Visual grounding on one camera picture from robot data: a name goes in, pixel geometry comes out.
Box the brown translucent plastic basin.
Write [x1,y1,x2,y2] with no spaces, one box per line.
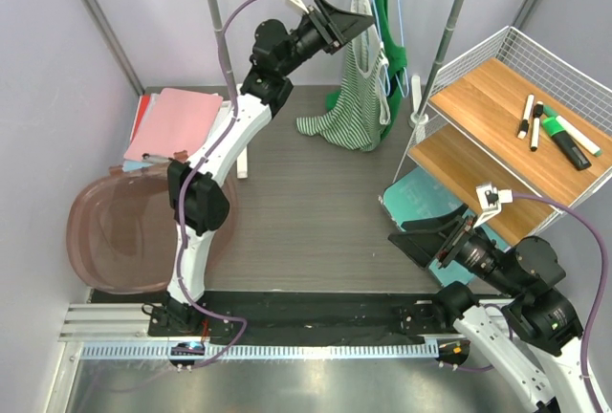
[65,163,240,295]

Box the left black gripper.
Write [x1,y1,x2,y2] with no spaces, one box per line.
[279,0,376,78]

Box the white slotted cable duct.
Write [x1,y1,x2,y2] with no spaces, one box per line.
[80,340,439,362]

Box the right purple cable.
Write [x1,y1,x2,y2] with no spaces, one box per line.
[448,192,612,413]

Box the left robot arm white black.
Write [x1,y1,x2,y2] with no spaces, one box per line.
[142,0,375,337]

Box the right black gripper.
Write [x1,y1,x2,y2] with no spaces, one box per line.
[388,201,521,294]

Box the teal cutting mat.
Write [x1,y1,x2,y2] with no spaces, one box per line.
[380,165,508,287]

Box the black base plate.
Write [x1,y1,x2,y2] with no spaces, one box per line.
[93,285,478,347]

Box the white wire wooden shelf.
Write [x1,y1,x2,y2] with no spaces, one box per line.
[404,27,611,212]

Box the white green capped marker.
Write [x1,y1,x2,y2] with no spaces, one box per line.
[556,115,602,157]

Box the green black highlighter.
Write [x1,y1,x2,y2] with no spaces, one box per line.
[542,118,592,171]

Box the light blue wire hanger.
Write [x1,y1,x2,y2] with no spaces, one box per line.
[369,0,410,98]

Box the small white black marker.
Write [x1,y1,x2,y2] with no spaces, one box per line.
[530,117,540,152]

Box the green white striped tank top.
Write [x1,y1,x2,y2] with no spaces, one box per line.
[295,25,391,152]

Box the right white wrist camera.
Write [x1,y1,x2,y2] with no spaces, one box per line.
[473,183,514,228]

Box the stack of papers folders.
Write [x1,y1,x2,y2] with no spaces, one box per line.
[121,92,234,175]

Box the grey white clothes rack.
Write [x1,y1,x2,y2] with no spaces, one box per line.
[197,0,482,179]

